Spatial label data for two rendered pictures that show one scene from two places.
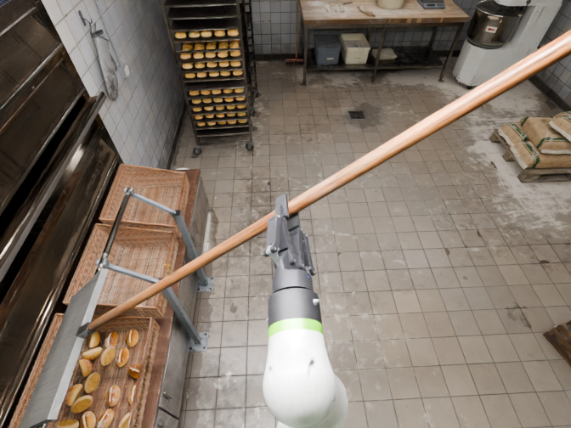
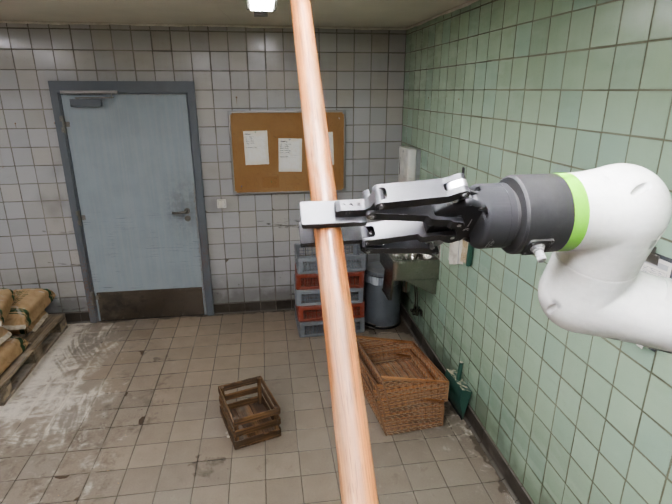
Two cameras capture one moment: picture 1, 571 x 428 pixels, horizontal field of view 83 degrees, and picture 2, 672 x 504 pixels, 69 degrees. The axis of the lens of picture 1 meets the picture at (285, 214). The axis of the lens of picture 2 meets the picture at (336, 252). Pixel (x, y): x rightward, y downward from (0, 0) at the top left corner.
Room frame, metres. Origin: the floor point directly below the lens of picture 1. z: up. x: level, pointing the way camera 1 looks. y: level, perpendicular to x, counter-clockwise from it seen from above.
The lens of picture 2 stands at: (0.51, 0.51, 2.10)
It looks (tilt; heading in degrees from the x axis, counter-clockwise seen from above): 18 degrees down; 264
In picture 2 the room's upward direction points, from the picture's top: straight up
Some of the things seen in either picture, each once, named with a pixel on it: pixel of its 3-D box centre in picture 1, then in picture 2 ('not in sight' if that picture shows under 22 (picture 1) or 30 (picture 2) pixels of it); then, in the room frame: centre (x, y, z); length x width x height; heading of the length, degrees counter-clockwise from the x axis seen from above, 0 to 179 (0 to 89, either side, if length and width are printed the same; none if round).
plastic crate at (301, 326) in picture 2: not in sight; (329, 317); (0.16, -3.58, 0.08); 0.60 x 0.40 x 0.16; 5
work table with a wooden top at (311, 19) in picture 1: (373, 41); not in sight; (5.07, -1.32, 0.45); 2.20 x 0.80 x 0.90; 93
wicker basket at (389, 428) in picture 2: not in sight; (395, 389); (-0.19, -2.31, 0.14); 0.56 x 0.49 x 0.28; 99
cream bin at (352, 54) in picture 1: (353, 48); not in sight; (5.06, -1.04, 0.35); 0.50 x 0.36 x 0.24; 4
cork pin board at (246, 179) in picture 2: not in sight; (289, 152); (0.49, -3.97, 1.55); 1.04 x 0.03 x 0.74; 3
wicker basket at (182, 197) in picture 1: (149, 199); not in sight; (1.62, 1.01, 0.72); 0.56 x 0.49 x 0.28; 4
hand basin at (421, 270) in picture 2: not in sight; (407, 271); (-0.43, -3.07, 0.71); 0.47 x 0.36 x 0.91; 93
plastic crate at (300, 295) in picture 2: not in sight; (327, 288); (0.18, -3.58, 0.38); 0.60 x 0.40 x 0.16; 1
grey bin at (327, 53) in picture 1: (326, 49); not in sight; (5.04, -0.62, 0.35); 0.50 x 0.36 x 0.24; 3
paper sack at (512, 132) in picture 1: (531, 133); not in sight; (3.12, -2.86, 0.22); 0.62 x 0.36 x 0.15; 98
